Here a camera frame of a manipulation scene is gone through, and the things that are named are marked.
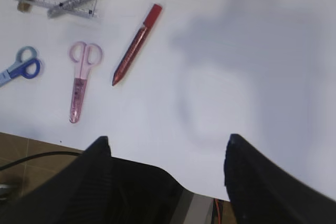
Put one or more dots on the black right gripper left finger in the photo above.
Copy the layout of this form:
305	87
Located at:
99	188

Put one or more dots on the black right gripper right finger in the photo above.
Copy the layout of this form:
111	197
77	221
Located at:
262	192

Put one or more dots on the pink scissors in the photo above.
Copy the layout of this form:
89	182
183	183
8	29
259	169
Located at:
85	57

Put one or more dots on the blue scissors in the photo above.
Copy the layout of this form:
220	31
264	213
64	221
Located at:
20	66

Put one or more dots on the red marker pen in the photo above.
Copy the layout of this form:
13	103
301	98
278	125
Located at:
136	44

